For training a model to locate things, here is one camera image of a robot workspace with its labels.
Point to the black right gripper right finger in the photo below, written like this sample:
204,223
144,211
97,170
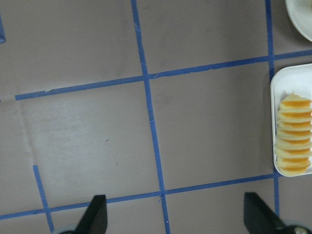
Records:
259,218

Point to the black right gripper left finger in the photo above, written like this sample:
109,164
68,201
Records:
95,218

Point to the white rectangular tray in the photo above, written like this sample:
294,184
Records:
290,80

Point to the white round plate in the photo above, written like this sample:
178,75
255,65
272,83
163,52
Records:
300,14

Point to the sliced bread loaf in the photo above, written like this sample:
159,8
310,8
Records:
293,139

